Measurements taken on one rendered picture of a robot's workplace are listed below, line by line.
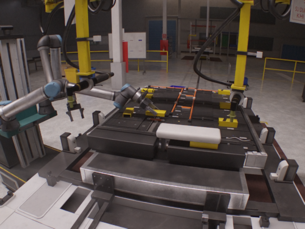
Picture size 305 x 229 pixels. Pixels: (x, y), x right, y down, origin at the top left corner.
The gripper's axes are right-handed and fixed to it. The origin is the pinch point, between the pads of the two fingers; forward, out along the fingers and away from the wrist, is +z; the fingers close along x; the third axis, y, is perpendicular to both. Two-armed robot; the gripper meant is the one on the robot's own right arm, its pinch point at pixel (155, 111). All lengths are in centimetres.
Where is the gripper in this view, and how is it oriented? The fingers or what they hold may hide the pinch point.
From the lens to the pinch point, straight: 166.7
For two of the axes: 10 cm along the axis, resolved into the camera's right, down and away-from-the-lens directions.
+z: 7.9, 6.1, 0.2
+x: -2.5, 3.5, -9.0
